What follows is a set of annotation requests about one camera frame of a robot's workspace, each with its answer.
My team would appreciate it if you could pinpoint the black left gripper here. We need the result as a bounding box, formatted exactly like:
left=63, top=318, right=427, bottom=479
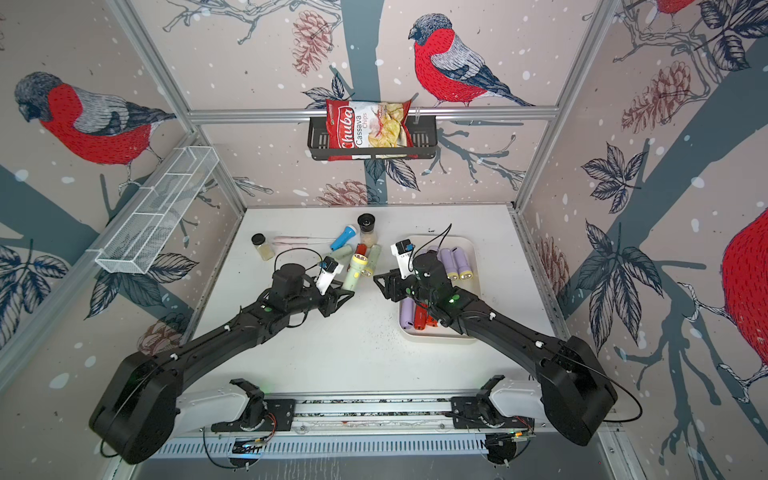
left=287, top=280, right=356, bottom=318

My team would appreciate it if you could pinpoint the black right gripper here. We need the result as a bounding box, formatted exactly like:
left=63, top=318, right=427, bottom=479
left=371, top=267, right=436, bottom=310

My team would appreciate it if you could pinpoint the purple flashlight with yellow button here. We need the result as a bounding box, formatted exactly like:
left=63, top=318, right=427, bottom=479
left=452, top=247, right=474, bottom=280

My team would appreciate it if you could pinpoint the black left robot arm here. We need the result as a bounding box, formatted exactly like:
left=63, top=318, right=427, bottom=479
left=89, top=263, right=355, bottom=464

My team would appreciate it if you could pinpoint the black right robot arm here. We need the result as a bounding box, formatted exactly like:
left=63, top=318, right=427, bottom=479
left=373, top=251, right=618, bottom=446

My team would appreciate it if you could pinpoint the cream plastic storage tray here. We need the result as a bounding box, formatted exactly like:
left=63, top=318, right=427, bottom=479
left=400, top=235, right=482, bottom=344

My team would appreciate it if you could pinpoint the large purple flashlight yellow rim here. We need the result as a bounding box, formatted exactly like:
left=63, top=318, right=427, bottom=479
left=399, top=297, right=416, bottom=330

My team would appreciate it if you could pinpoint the medium green flashlight yellow rim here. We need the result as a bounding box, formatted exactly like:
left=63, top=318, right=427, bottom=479
left=328, top=244, right=355, bottom=263

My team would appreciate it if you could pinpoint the large pale green flashlight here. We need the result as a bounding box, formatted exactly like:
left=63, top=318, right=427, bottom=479
left=342, top=254, right=368, bottom=292

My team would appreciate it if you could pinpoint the glass spice grinder black cap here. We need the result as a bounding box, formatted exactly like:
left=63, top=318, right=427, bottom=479
left=357, top=213, right=377, bottom=247

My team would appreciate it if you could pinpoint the small glass jar black lid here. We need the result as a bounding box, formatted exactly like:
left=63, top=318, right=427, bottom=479
left=251, top=233, right=275, bottom=261

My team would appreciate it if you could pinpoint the red cassava chips bag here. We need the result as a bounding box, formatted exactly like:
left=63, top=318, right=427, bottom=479
left=325, top=100, right=413, bottom=159

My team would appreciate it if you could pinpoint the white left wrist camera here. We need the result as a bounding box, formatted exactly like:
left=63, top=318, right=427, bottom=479
left=315, top=256, right=343, bottom=295

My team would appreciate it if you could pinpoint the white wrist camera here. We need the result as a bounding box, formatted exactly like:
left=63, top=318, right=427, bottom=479
left=315, top=256, right=343, bottom=295
left=391, top=239, right=414, bottom=279

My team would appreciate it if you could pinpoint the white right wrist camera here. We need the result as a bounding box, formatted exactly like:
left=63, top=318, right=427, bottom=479
left=391, top=239, right=414, bottom=279

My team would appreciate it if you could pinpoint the pink wire utensil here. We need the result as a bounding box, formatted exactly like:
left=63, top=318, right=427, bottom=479
left=271, top=236, right=333, bottom=246

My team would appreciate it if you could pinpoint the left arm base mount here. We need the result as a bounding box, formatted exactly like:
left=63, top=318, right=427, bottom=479
left=211, top=378, right=297, bottom=433

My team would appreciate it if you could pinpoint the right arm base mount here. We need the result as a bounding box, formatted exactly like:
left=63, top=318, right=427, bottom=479
left=445, top=375, right=534, bottom=432

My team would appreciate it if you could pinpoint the black wall basket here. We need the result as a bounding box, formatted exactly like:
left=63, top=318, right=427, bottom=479
left=307, top=116, right=439, bottom=161

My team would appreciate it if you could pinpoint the white wire mesh shelf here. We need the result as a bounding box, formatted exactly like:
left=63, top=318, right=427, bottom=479
left=95, top=146, right=219, bottom=274

